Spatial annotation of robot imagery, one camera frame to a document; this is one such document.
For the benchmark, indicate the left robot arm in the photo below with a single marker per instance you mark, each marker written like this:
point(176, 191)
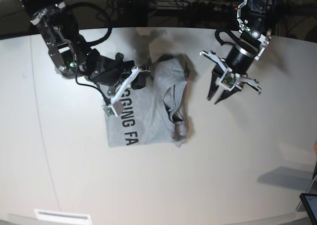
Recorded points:
point(255, 36)

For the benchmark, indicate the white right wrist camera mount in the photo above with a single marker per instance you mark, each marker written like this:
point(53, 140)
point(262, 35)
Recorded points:
point(115, 107)

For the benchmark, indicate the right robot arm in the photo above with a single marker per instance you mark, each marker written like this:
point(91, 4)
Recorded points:
point(72, 55)

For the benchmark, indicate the white label on table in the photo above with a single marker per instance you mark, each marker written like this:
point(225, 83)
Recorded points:
point(63, 218)

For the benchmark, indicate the grey T-shirt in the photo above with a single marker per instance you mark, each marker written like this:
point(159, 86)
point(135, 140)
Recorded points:
point(156, 113)

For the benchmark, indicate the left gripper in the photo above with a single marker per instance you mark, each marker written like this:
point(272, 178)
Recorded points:
point(225, 78)

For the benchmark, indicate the white power strip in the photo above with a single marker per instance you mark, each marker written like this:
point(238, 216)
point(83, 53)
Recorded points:
point(192, 4)

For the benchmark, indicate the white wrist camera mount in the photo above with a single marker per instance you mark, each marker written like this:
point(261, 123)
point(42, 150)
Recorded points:
point(245, 80)
point(115, 107)

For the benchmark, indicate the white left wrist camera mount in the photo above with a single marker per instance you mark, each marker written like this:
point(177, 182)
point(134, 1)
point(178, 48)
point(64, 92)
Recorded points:
point(245, 80)

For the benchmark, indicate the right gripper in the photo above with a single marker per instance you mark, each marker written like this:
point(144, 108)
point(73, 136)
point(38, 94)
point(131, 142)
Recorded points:
point(110, 72)

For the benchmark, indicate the black tablet screen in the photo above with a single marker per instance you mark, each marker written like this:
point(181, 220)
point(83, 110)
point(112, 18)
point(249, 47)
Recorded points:
point(309, 202)

